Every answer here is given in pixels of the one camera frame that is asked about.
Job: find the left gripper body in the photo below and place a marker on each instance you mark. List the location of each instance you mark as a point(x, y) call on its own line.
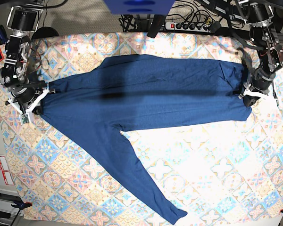
point(261, 81)

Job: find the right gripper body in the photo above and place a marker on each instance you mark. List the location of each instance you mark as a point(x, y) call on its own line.
point(23, 95)

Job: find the blue long-sleeve shirt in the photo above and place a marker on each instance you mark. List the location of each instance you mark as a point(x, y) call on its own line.
point(134, 92)

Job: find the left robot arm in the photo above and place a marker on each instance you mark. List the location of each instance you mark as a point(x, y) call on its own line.
point(265, 41)

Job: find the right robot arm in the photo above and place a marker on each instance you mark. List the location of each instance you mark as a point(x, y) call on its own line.
point(23, 21)

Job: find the white red stickers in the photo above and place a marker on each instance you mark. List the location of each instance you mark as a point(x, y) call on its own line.
point(5, 174)

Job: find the black round stand base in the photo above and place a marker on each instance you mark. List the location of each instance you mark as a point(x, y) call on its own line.
point(44, 32)

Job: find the clamp lower left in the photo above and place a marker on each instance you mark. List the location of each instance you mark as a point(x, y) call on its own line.
point(21, 205)

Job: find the blue box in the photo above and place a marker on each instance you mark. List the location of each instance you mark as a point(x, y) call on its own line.
point(124, 7)

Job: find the white power strip red switch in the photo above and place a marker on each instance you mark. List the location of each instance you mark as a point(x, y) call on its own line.
point(177, 26)

